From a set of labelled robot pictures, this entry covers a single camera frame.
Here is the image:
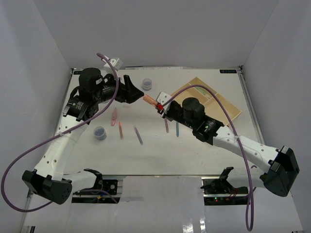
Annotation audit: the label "pink slim red-tip pen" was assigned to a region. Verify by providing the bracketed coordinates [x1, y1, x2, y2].
[164, 118, 169, 133]

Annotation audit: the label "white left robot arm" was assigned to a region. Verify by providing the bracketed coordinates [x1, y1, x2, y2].
[22, 67, 144, 204]

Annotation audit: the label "purple slim capped pen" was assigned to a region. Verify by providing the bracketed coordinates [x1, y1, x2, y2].
[134, 126, 143, 145]

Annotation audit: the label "orange chunky highlighter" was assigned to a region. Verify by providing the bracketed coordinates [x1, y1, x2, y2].
[143, 95, 158, 107]

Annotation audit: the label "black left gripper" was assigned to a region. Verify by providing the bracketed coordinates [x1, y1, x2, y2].
[94, 72, 145, 104]

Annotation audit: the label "clear jar blue beads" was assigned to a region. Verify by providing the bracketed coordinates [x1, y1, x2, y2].
[93, 126, 107, 141]

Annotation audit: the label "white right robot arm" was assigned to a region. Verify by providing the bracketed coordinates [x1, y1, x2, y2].
[157, 94, 300, 197]

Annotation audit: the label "cream wooden divided tray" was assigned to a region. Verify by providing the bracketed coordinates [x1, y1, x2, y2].
[171, 77, 242, 125]

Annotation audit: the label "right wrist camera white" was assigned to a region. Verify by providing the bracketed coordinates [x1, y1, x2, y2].
[156, 92, 172, 111]

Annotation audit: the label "green chunky highlighter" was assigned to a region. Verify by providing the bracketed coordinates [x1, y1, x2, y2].
[196, 87, 210, 99]

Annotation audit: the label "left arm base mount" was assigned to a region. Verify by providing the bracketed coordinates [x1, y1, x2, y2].
[71, 176, 123, 204]

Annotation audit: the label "clear jar purple beads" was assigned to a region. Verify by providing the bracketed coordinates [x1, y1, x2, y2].
[141, 78, 152, 91]

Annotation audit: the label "beige slim orange-tip pen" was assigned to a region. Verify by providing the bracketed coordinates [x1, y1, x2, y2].
[119, 121, 124, 140]

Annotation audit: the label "blue slim capped pen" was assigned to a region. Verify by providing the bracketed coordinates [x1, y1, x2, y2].
[175, 122, 180, 137]

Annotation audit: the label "pink chunky highlighter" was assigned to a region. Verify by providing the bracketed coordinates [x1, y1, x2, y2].
[110, 108, 118, 126]

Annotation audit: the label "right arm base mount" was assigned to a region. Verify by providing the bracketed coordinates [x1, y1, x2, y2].
[200, 167, 249, 206]

